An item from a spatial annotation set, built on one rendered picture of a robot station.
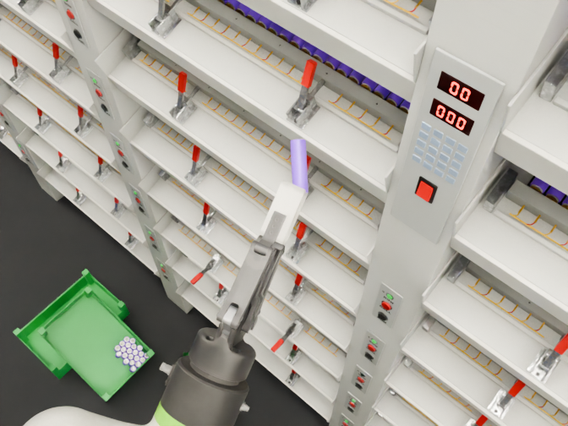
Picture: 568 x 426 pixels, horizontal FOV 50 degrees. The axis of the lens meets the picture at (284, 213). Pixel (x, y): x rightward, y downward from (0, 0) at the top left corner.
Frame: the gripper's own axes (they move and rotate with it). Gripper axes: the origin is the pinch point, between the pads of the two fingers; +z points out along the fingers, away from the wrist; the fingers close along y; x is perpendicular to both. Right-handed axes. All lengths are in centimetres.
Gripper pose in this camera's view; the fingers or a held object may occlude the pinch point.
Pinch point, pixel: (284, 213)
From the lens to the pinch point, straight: 72.9
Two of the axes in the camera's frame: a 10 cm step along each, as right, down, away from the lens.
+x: 9.0, 4.0, -1.6
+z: 4.0, -9.2, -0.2
